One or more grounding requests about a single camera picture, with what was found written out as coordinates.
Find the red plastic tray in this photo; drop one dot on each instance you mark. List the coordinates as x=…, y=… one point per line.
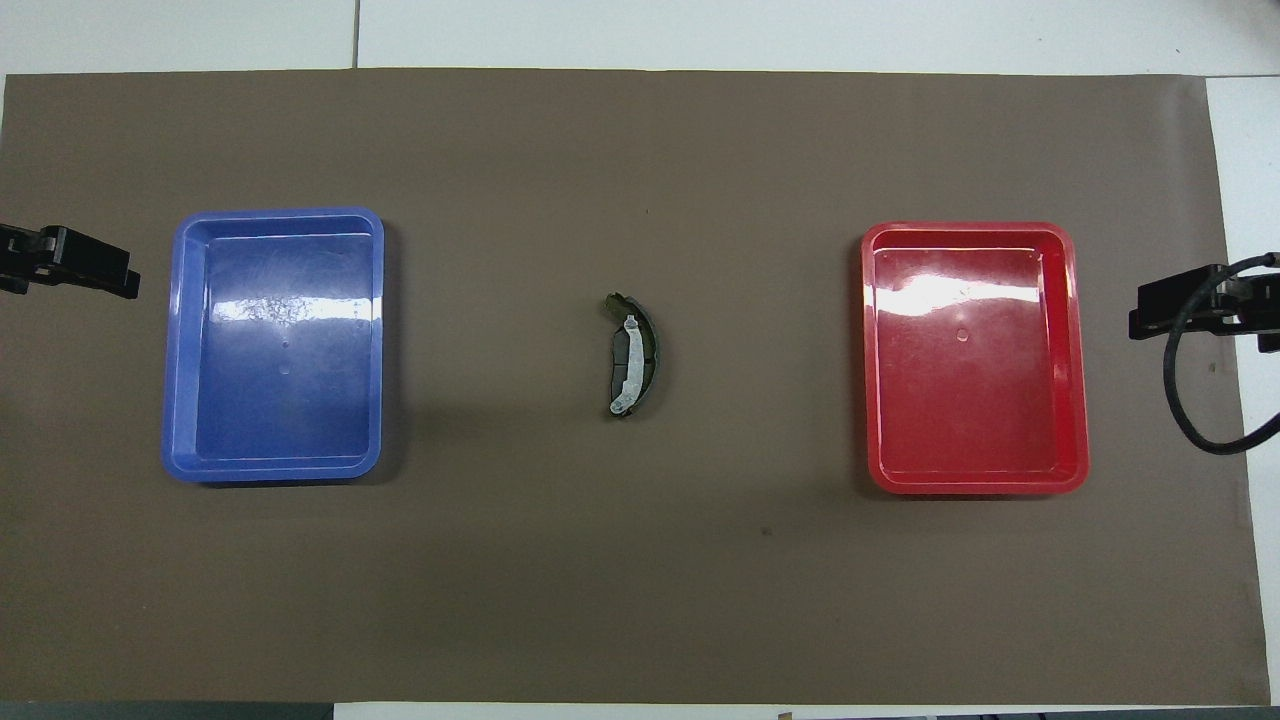
x=970, y=400

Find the dark brake pad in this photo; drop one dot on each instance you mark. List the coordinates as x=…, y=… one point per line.
x=617, y=366

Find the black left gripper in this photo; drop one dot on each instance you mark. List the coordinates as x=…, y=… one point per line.
x=30, y=258

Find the blue plastic tray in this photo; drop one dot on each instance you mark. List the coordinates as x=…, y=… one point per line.
x=230, y=400

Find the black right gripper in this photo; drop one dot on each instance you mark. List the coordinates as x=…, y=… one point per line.
x=1250, y=300

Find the curved brake shoe white web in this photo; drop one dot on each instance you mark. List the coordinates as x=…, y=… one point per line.
x=632, y=360

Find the brown table mat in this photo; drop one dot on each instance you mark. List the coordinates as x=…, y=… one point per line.
x=620, y=560

